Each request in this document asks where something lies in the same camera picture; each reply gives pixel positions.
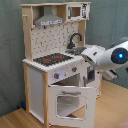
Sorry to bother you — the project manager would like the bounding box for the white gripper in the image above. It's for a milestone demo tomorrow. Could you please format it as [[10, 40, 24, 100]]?
[[81, 45, 105, 66]]

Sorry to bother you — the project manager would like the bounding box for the grey range hood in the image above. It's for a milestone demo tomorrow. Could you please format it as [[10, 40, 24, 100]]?
[[35, 5, 64, 27]]

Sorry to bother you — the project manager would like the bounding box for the red left stove knob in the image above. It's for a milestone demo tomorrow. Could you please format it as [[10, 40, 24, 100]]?
[[54, 73, 60, 79]]

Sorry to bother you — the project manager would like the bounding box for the grey ice dispenser panel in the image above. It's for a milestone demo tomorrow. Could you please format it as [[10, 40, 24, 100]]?
[[87, 66, 95, 83]]

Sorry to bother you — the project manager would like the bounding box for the white oven door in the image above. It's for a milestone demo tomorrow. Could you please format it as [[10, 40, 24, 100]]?
[[49, 85, 96, 128]]

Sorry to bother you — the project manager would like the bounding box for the grey toy sink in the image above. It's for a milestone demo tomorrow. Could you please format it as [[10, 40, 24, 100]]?
[[65, 47, 87, 55]]

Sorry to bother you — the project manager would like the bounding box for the wooden toy kitchen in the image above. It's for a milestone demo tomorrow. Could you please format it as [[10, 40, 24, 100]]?
[[20, 1, 107, 128]]

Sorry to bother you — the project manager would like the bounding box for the black toy faucet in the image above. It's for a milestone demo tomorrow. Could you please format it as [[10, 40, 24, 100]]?
[[67, 33, 83, 49]]

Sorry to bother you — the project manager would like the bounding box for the black toy stovetop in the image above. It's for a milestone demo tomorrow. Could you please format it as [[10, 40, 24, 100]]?
[[34, 53, 71, 67]]

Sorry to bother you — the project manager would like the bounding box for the red right stove knob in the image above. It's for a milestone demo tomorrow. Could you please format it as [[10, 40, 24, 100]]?
[[71, 66, 78, 73]]

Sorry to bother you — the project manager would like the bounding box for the white toy microwave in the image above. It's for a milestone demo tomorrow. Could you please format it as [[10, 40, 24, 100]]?
[[66, 3, 90, 21]]

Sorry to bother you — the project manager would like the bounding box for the red stove knob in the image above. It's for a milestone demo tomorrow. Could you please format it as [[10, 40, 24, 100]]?
[[54, 73, 60, 79], [71, 66, 78, 73]]

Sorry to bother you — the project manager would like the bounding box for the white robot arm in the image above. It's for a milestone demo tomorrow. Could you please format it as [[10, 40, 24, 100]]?
[[81, 37, 128, 80]]

